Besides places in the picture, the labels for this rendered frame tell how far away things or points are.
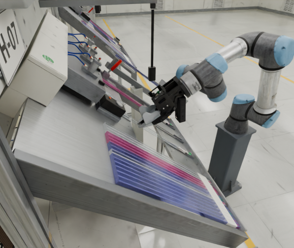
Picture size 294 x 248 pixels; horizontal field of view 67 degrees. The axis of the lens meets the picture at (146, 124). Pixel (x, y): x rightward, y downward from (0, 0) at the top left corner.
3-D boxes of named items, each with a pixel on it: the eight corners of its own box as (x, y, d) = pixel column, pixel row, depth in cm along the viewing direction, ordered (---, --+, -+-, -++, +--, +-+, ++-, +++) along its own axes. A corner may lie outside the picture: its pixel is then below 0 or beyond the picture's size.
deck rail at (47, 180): (230, 243, 73) (245, 232, 71) (234, 249, 71) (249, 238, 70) (-6, 175, 33) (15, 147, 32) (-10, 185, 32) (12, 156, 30)
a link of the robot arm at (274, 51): (255, 111, 139) (267, 26, 101) (279, 122, 130) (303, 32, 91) (244, 122, 136) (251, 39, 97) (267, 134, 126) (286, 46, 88)
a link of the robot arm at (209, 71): (232, 74, 76) (227, 57, 70) (205, 94, 78) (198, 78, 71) (218, 63, 81) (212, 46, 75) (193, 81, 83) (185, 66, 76)
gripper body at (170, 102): (146, 93, 79) (174, 73, 77) (158, 109, 84) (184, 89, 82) (152, 104, 73) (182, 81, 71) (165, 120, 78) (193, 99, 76)
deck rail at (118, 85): (162, 126, 126) (169, 118, 125) (163, 128, 125) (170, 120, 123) (40, 46, 86) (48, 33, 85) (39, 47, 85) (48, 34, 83)
